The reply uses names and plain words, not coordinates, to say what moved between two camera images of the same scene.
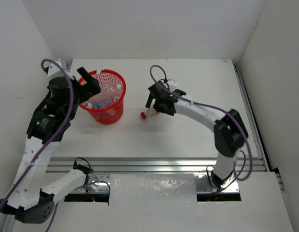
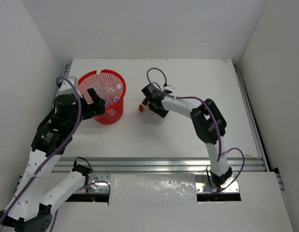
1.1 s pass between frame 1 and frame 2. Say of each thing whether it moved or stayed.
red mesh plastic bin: stayed
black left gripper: moved
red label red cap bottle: moved
